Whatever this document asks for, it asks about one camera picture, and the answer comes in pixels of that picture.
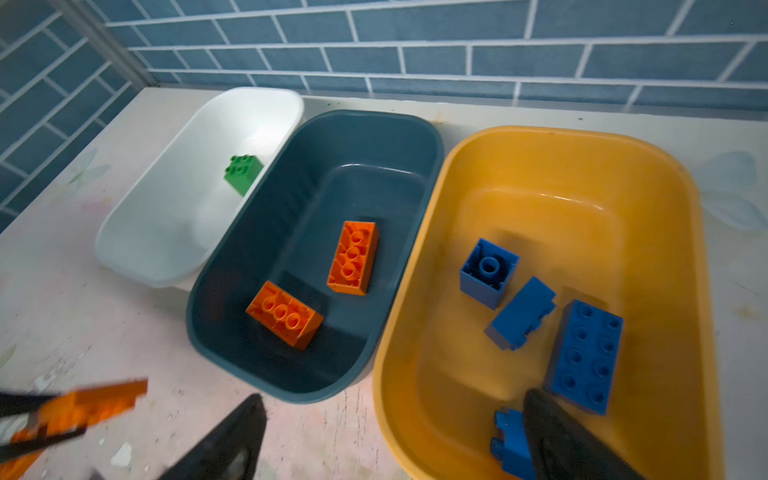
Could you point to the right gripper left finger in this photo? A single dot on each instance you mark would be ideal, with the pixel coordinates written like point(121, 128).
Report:
point(231, 450)

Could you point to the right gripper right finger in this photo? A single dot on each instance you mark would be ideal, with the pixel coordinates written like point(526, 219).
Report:
point(561, 448)

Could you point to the green square brick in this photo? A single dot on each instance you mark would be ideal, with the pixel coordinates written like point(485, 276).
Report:
point(242, 171)

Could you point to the dark teal plastic bin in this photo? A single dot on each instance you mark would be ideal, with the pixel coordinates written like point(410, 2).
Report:
point(339, 166)

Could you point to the white plastic bin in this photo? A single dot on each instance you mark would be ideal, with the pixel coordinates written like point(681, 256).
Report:
point(166, 227)

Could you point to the small blue brick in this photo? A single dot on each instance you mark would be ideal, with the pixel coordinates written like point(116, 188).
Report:
point(487, 272)

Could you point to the blue long brick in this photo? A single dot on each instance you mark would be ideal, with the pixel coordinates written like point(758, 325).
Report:
point(584, 357)

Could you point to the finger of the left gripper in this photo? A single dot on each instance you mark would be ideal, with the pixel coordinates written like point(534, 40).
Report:
point(16, 450)
point(14, 404)

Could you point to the yellow plastic bin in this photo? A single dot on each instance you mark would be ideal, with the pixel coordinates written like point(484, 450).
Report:
point(607, 219)

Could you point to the orange brick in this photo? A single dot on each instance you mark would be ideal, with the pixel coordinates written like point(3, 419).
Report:
point(69, 411)
point(353, 260)
point(284, 315)

